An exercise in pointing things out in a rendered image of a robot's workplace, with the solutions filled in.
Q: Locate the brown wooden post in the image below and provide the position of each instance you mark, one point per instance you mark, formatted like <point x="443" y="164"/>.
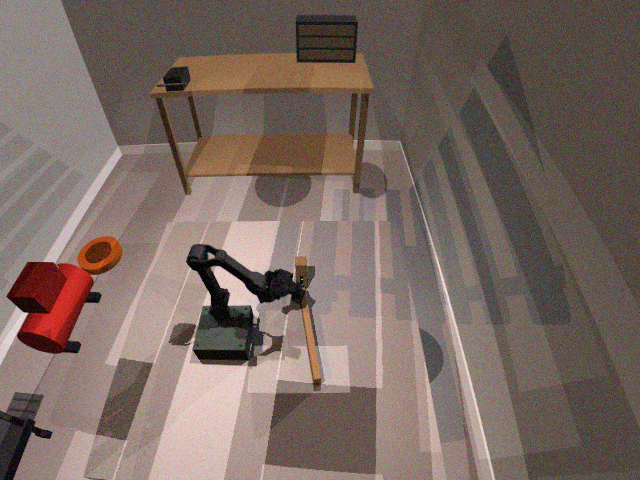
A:
<point x="301" y="271"/>

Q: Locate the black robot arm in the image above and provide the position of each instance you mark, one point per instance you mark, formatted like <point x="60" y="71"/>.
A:
<point x="254" y="281"/>

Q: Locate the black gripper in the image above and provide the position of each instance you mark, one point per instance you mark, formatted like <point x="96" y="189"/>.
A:
<point x="297" y="296"/>

